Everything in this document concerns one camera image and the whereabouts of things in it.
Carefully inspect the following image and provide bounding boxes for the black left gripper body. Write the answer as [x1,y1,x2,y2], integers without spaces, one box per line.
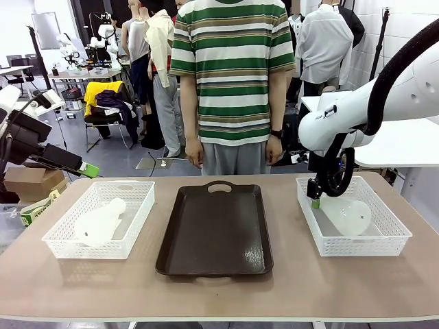
[0,111,52,166]

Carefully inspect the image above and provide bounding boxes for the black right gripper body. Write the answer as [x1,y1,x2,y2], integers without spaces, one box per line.
[307,150,344,182]

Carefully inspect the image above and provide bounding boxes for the translucent white conical flask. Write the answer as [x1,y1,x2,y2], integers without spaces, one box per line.
[318,197,373,237]
[73,197,127,247]

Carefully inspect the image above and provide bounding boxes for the person's right forearm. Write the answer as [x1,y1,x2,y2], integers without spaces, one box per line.
[178,75,200,140]

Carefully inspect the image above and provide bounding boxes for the person's left forearm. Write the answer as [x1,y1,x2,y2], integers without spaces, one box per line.
[269,70,288,133]

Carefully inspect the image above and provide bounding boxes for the person's left hand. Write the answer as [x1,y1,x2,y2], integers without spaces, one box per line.
[265,136,284,167]

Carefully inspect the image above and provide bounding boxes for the person's right hand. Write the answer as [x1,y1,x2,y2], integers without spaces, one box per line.
[185,135,205,169]

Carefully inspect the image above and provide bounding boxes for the brown cardboard box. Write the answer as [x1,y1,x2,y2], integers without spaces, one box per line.
[3,167,69,203]

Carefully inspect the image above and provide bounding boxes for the green printed paper bag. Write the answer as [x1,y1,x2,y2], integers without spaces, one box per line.
[19,189,61,228]

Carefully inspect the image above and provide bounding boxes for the black metal chair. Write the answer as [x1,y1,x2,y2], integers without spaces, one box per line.
[84,114,134,154]

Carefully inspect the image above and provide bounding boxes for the black plastic crate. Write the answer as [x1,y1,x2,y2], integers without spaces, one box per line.
[61,87,86,111]

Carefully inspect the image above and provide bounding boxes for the yellow garment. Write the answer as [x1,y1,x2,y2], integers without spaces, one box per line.
[84,81,124,117]

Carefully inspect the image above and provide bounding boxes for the black office chair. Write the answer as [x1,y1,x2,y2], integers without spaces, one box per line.
[5,56,35,95]

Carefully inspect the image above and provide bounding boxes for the dark purple garment pile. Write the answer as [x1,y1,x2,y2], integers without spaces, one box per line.
[95,89,140,143]

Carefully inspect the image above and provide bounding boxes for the grey trousers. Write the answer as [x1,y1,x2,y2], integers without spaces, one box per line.
[200,140,272,176]

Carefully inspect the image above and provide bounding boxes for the white perforated plastic basket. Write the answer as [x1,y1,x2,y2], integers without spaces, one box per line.
[41,180,156,260]
[296,175,413,258]

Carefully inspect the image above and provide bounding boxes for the black tripod stand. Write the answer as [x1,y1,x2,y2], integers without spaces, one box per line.
[29,24,51,90]
[368,6,392,83]

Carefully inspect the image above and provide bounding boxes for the grey floor plate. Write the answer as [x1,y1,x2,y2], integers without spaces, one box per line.
[135,156,172,171]

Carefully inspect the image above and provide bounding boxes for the cluttered background table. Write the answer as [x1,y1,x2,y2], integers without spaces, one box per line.
[47,66,124,83]

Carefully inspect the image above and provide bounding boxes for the small white background robot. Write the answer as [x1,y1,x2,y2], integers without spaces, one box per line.
[56,32,80,66]

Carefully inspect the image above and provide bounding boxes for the dark brown plastic tray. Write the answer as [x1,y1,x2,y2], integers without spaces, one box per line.
[155,180,274,278]

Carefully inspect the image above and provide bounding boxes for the mannequin with white shirt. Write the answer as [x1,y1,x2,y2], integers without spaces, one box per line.
[295,0,354,97]

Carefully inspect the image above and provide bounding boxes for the green striped t-shirt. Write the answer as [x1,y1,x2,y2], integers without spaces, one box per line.
[169,0,298,147]

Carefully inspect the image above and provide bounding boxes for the mannequin with white tank top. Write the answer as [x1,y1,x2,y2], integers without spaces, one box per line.
[121,0,152,110]

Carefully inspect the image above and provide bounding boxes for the black hanging jacket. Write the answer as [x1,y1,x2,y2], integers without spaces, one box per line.
[337,5,366,49]

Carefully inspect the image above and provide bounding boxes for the mannequin with cream shirt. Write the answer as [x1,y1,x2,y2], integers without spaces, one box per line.
[143,0,182,158]

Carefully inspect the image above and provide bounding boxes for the black corrugated cable hose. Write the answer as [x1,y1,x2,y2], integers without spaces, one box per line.
[313,15,439,198]

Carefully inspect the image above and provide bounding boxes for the white wall board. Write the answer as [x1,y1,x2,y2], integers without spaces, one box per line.
[31,12,62,51]

